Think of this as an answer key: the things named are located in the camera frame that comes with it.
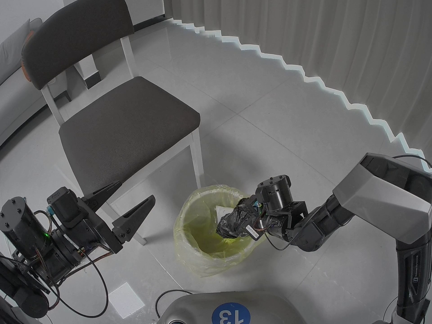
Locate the pale beige curtain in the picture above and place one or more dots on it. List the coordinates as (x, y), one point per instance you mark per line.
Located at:
(320, 29)

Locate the orange cushion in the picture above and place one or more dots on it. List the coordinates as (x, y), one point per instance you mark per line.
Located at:
(26, 69)

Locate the crumpled white paper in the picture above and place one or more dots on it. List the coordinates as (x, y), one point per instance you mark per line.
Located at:
(223, 212)

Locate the black plastic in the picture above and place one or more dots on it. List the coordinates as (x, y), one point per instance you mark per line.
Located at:
(231, 226)

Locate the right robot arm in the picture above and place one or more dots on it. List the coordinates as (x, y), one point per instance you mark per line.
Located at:
(378, 194)

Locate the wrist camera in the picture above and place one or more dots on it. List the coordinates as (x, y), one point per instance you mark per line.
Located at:
(248, 205)
(64, 206)

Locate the dark grey cushioned chair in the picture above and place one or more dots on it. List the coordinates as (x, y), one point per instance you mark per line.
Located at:
(128, 127)

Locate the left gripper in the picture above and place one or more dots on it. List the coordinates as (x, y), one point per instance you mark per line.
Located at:
(98, 228)

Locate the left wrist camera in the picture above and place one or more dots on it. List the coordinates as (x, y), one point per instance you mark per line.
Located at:
(64, 206)

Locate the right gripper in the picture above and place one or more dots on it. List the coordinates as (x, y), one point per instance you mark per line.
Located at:
(252, 232)

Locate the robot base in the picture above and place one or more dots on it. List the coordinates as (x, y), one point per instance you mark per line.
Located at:
(236, 305)

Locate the grey sofa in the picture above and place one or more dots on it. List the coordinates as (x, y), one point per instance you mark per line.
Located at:
(13, 106)

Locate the grey cushion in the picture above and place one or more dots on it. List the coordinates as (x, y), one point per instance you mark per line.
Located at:
(10, 49)

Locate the yellow plastic bag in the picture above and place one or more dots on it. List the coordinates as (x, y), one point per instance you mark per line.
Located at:
(209, 194)

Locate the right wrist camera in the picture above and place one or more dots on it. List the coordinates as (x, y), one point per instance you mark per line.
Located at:
(248, 205)

